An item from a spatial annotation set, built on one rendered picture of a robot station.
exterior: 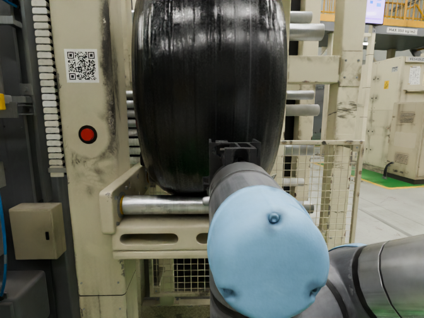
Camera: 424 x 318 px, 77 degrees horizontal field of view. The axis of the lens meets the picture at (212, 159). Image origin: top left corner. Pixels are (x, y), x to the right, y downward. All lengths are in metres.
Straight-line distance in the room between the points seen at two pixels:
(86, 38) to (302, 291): 0.67
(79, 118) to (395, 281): 0.66
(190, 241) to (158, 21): 0.44
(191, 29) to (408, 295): 0.44
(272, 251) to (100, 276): 0.71
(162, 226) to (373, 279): 0.44
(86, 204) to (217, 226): 0.60
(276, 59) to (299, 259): 0.39
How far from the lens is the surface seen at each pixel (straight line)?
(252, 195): 0.19
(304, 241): 0.17
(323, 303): 0.28
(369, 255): 0.30
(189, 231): 0.62
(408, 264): 0.27
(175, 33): 0.49
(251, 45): 0.48
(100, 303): 0.89
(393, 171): 5.37
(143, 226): 0.63
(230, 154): 0.30
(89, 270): 0.84
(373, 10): 4.85
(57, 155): 0.77
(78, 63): 0.73
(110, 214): 0.62
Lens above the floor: 1.12
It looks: 10 degrees down
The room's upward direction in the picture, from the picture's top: straight up
